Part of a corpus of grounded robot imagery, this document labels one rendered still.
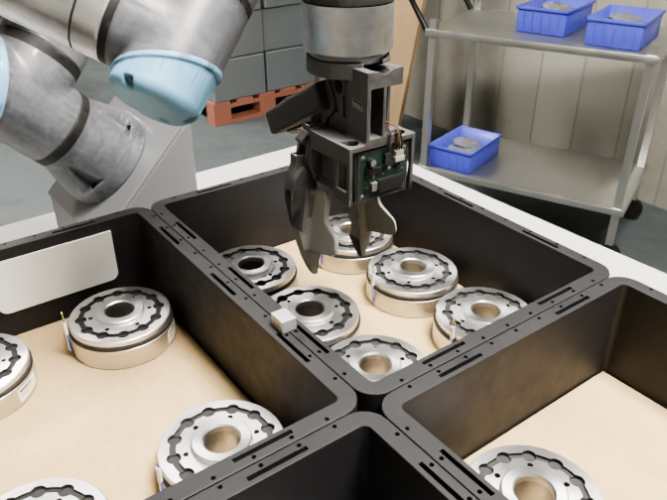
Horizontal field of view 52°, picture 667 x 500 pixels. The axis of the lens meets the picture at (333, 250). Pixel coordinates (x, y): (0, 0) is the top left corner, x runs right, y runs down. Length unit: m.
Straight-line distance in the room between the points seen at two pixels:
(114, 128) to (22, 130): 0.12
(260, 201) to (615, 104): 2.47
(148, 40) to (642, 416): 0.53
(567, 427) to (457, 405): 0.14
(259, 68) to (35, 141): 3.00
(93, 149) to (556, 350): 0.67
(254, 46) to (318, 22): 3.33
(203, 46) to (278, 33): 3.42
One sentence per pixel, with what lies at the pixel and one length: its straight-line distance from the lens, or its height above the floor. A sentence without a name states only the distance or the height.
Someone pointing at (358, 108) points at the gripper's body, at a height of 1.09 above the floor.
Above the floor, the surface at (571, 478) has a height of 0.86.
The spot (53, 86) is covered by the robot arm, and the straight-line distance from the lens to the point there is 0.98.
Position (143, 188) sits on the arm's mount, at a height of 0.86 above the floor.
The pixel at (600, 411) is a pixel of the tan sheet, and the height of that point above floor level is 0.83.
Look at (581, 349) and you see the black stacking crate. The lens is 0.67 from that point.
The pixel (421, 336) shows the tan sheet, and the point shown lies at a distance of 0.72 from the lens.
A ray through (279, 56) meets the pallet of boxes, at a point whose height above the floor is 0.32.
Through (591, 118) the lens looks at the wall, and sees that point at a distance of 3.24.
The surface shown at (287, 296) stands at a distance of 0.73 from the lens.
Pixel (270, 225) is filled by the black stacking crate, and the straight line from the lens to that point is 0.87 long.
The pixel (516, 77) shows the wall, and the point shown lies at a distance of 3.45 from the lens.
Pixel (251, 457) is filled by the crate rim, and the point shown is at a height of 0.93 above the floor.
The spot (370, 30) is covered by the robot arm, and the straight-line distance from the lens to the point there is 0.56.
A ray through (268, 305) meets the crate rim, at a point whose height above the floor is 0.93.
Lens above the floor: 1.26
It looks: 30 degrees down
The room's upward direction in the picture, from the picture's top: straight up
